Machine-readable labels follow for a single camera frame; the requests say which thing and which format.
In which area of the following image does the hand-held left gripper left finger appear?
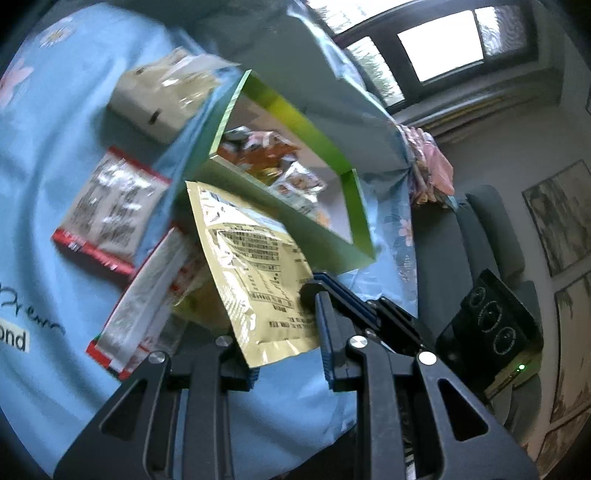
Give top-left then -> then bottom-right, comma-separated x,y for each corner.
53,337 -> 257,480

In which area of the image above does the orange panda snack packet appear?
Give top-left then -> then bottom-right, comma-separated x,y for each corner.
217,129 -> 301,178

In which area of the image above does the green cardboard box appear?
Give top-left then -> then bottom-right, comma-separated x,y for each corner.
182,69 -> 376,273

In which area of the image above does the dark framed window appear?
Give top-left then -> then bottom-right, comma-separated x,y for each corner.
330,0 -> 541,112

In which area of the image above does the yellow green snack packet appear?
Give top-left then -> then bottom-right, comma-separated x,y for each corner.
171,281 -> 232,330

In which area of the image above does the red edged white snack packet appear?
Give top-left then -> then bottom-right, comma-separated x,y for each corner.
86,226 -> 204,380
51,147 -> 172,276

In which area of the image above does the yellow transparent snack packet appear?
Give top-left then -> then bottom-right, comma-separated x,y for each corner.
252,164 -> 284,185

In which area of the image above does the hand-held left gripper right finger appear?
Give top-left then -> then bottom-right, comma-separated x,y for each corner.
300,279 -> 541,480

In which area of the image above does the white tissue pack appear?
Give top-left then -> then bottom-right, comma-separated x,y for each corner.
108,48 -> 243,144

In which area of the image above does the grey sofa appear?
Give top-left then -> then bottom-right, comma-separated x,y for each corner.
413,185 -> 546,444

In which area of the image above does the framed wall picture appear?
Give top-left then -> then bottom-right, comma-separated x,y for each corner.
549,272 -> 591,423
536,415 -> 591,467
522,159 -> 591,278

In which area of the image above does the gold foil snack packet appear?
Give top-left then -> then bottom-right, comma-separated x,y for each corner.
185,181 -> 321,368

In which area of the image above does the small clear puffed snack packet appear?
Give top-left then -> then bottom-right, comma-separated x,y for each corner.
270,161 -> 327,206

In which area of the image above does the blue floral bedsheet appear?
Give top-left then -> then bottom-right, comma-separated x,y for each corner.
0,0 -> 419,480

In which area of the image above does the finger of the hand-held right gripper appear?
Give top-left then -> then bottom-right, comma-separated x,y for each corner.
365,298 -> 437,356
318,272 -> 370,340

